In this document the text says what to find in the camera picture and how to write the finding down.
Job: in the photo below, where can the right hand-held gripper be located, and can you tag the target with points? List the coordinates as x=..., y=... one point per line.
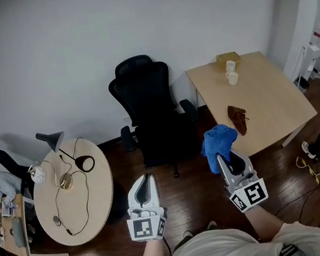
x=250, y=194

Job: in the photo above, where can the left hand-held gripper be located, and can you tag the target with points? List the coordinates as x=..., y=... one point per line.
x=146, y=228

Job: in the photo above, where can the blue cloth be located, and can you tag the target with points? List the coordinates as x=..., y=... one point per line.
x=219, y=142

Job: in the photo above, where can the black office chair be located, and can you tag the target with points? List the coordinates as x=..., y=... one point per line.
x=146, y=96

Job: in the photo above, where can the person's right forearm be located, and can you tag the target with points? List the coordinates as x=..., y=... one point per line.
x=263, y=223

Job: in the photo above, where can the round wooden table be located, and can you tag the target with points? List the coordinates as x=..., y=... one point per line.
x=96, y=198

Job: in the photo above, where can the person's shoes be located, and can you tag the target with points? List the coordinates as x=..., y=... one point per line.
x=212, y=225

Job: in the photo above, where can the square wooden table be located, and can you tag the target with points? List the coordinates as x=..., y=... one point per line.
x=265, y=97

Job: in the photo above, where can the person's white shirt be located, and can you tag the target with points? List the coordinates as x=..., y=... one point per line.
x=233, y=250

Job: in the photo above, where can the white mug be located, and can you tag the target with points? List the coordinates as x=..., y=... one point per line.
x=232, y=78
x=230, y=66

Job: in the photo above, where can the gold lamp with white globe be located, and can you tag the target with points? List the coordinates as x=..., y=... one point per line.
x=38, y=174

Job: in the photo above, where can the black desk lamp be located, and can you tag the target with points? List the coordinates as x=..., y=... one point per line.
x=52, y=138

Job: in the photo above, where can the wooden box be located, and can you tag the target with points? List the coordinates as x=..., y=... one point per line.
x=227, y=56

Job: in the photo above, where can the white shelf with bottles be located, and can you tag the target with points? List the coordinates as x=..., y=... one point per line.
x=313, y=55

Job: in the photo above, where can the cluttered wooden desk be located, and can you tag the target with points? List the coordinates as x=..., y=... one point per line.
x=7, y=231

